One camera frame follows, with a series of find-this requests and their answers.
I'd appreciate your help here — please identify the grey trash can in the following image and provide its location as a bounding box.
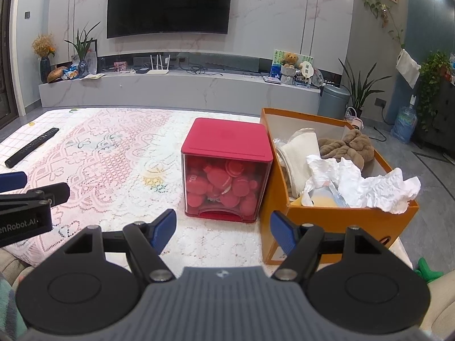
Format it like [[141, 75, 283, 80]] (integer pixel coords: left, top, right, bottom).
[[317, 84, 351, 122]]

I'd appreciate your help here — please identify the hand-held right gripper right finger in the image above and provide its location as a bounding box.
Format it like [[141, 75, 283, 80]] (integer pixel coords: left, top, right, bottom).
[[270, 211, 390, 281]]

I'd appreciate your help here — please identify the brown plush cloth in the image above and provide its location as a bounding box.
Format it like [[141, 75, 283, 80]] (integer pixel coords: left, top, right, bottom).
[[317, 128, 376, 171]]

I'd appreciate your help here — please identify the orange cardboard box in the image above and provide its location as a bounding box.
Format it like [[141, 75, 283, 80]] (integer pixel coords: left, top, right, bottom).
[[259, 107, 420, 265]]

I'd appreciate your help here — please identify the white router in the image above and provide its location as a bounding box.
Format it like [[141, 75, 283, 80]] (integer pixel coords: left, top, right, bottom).
[[147, 54, 171, 75]]

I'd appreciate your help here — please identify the teddy bear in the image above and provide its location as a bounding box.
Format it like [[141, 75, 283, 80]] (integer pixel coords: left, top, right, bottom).
[[281, 53, 299, 84]]

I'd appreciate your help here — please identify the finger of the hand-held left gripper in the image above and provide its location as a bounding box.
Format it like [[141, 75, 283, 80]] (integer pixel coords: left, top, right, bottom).
[[0, 182, 71, 212], [0, 171, 28, 193]]

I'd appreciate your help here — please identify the long leaf potted plant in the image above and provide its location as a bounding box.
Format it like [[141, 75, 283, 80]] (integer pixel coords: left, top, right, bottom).
[[338, 59, 392, 120]]

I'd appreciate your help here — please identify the white hanging cloth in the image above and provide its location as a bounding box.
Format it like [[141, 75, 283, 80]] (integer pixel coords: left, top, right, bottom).
[[396, 49, 422, 89]]

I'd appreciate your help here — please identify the brown round object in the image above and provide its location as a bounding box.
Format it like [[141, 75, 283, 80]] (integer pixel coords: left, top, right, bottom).
[[47, 66, 69, 84]]

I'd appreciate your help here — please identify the climbing vine plant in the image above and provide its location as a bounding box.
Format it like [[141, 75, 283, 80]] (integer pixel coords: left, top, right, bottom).
[[363, 0, 406, 49]]

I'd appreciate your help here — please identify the black heater cable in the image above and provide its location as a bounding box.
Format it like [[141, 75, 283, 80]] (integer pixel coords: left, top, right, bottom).
[[364, 124, 388, 143]]

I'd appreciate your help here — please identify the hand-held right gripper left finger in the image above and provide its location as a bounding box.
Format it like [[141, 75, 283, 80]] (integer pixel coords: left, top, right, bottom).
[[64, 208, 177, 282]]

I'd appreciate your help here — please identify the black cable bundle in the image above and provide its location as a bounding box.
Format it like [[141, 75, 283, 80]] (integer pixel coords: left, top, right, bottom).
[[187, 65, 223, 77]]

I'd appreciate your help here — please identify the dark vase with yellow flowers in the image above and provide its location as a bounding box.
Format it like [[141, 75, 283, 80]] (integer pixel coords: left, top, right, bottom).
[[32, 34, 57, 84]]

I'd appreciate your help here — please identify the green blue poster card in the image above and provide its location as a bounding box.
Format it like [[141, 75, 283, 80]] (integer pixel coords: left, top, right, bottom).
[[271, 50, 314, 79]]

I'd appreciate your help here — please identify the dark cabinet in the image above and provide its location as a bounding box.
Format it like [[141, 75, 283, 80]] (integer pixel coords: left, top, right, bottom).
[[412, 78, 455, 150]]

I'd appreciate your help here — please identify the bushy green plant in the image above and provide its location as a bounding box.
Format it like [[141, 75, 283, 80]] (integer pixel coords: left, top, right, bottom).
[[416, 51, 454, 132]]

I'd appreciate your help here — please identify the cream towel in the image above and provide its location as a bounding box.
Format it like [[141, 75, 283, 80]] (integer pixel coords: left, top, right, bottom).
[[275, 127, 322, 200]]

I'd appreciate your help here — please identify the white marble television console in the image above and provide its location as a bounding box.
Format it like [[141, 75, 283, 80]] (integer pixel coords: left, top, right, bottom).
[[38, 66, 322, 118]]

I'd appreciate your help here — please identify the red plastic box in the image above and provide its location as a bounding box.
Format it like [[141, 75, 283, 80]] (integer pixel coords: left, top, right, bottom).
[[181, 117, 274, 224]]

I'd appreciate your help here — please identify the green plant in glass vase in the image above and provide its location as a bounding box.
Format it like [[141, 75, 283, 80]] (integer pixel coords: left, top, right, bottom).
[[64, 21, 102, 77]]

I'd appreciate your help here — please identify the blue water bottle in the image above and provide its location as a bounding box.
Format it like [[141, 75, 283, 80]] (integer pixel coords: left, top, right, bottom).
[[390, 94, 417, 145]]

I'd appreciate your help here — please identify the white round fan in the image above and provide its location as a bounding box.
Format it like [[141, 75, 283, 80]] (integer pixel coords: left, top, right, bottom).
[[299, 60, 315, 81]]

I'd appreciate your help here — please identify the black remote control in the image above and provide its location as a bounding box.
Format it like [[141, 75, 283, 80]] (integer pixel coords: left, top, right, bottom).
[[4, 127, 60, 168]]

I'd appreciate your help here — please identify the white ribbon plastic bag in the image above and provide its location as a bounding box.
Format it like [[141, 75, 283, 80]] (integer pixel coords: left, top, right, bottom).
[[339, 168, 422, 216]]

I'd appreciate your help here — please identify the black wall television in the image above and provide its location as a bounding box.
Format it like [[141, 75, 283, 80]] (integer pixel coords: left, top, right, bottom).
[[107, 0, 235, 39]]

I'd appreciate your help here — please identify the teal striped clothing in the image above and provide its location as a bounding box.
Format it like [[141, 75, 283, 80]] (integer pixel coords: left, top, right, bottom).
[[0, 273, 28, 341]]

